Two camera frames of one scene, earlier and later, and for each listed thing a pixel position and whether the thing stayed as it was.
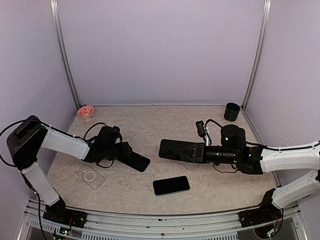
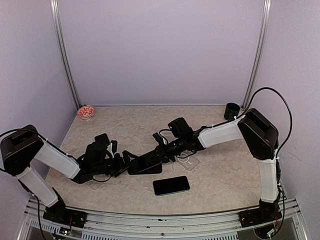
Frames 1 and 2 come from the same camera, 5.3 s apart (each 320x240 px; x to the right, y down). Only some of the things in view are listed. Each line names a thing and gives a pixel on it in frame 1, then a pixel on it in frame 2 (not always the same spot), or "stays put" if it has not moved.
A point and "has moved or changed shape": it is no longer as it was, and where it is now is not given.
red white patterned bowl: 85,112 stays put
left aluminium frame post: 65,53 stays put
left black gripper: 124,151 -> 120,166
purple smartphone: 169,149 has moved or changed shape
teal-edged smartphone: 172,185 stays put
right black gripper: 199,153 -> 163,154
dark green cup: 231,111 stays put
